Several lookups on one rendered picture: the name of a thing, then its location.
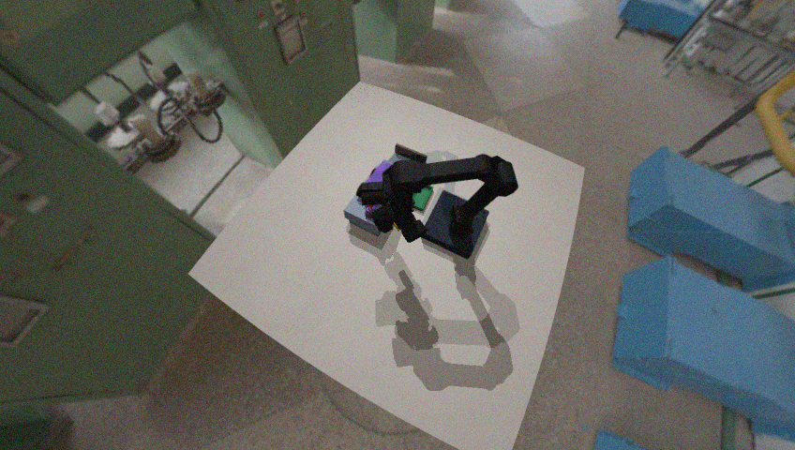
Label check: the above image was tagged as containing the grey ramp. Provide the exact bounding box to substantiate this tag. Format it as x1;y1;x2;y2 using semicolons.
343;144;428;236

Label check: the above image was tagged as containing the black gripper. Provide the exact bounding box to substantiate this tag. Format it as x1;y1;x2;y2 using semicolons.
389;199;427;243

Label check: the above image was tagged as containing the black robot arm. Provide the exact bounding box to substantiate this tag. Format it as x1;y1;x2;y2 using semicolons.
361;154;518;240

